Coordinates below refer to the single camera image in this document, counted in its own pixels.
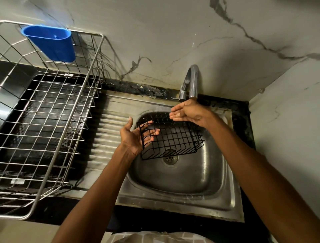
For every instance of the dark steel drip tray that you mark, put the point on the dark steel drip tray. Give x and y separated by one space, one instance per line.
47 117

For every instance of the blue plastic cutlery holder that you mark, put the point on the blue plastic cutlery holder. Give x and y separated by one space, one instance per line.
53 43

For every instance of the person's left forearm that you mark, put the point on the person's left forearm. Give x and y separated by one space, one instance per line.
92 200

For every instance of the person's right hand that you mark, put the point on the person's right hand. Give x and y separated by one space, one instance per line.
193 112

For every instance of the stainless steel sink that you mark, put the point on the stainless steel sink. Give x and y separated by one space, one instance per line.
107 135

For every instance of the person's right forearm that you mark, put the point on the person's right forearm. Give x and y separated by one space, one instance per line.
267 180

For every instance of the black wire basket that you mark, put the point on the black wire basket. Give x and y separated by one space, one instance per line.
175 140

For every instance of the chrome sink faucet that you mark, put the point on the chrome sink faucet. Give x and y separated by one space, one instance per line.
193 81

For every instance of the person's left hand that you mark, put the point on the person's left hand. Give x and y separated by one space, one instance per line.
132 140

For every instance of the round sink drain strainer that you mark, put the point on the round sink drain strainer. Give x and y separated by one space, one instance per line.
171 159

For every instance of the person's patterned clothing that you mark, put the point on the person's patterned clothing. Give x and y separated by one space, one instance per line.
160 237

